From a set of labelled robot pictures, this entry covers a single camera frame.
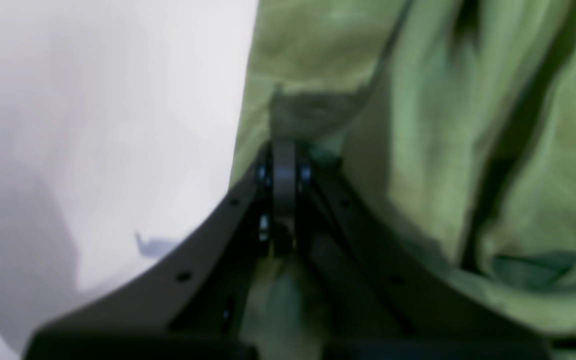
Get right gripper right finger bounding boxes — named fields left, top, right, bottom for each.
left=286, top=140, right=553, bottom=360

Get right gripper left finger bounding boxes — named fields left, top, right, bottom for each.
left=23, top=140, right=287, bottom=360

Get green t-shirt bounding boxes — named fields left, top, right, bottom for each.
left=230, top=0, right=576, bottom=360

